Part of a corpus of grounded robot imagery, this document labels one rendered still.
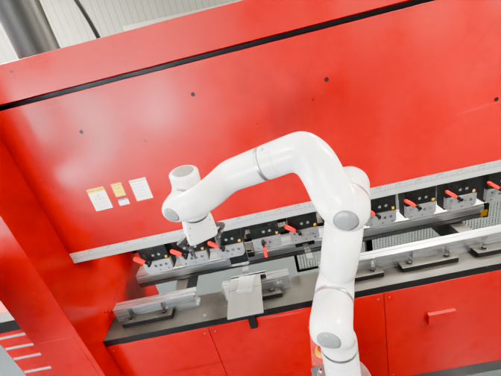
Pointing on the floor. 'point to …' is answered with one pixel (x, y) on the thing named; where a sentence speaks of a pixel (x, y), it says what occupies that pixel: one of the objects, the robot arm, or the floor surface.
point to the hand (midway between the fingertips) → (206, 248)
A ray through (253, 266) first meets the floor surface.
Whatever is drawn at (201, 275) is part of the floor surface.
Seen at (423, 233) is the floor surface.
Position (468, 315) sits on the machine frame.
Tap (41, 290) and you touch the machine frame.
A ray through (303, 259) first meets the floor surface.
